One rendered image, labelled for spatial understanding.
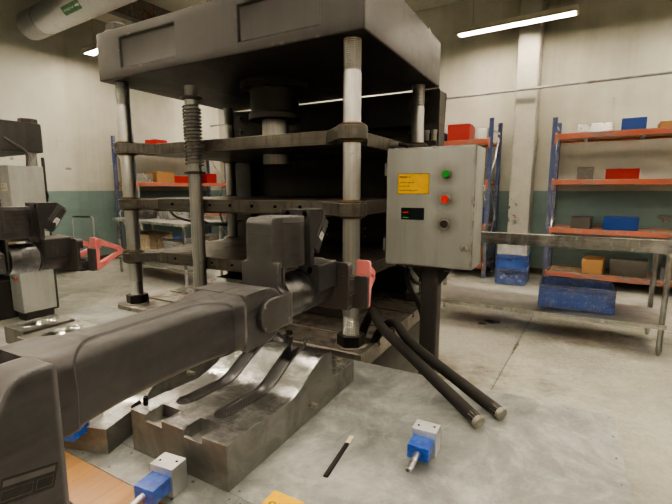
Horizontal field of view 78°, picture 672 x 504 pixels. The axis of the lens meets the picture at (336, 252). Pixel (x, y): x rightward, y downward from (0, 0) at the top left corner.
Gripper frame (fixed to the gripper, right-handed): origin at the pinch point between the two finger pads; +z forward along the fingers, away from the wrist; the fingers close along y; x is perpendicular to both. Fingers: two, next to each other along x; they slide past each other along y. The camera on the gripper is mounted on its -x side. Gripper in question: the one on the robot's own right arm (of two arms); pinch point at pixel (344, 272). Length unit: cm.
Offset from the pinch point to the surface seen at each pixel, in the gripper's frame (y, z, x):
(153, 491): 26.4, -16.9, 36.2
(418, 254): 10, 79, 8
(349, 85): 31, 66, -46
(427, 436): -9.8, 18.5, 35.5
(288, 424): 18.2, 10.8, 36.6
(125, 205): 145, 68, -7
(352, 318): 30, 67, 30
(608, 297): -78, 360, 75
